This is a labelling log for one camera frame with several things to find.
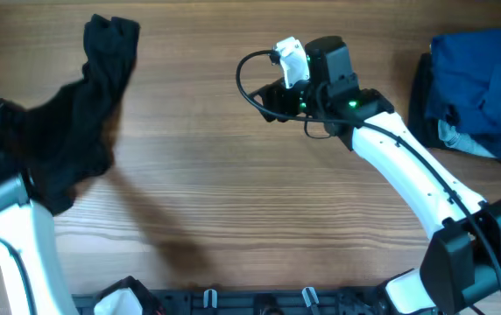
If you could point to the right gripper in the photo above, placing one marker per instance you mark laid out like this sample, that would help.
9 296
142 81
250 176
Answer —
275 94

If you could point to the black t-shirt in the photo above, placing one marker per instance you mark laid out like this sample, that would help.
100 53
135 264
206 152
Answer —
63 138

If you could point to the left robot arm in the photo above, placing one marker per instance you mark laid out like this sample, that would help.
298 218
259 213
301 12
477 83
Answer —
33 277

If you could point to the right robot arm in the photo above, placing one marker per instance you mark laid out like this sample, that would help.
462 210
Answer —
462 264

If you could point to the black garment under pile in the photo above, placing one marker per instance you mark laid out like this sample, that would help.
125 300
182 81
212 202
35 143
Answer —
425 130

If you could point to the grey white garment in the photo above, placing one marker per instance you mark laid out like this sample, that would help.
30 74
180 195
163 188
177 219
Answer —
459 141

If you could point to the blue garment pile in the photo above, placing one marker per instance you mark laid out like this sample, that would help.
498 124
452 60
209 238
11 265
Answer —
466 87

